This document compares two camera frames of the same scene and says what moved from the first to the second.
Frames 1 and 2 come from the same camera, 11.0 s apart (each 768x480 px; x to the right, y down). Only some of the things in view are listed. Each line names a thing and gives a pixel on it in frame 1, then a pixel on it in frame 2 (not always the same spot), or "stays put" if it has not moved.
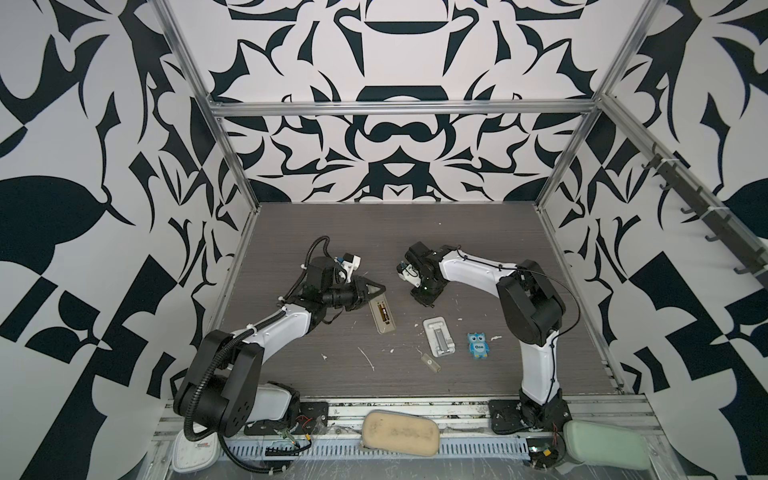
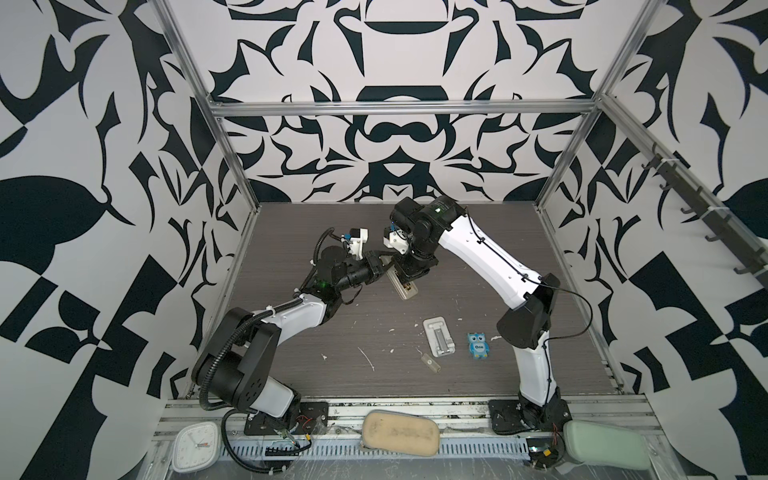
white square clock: [191, 456] stays put
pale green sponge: [605, 445] stays put
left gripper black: [361, 295] -> [375, 265]
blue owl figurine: [477, 345] stays put
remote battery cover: [429, 361] stays put
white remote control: [382, 314] -> [404, 291]
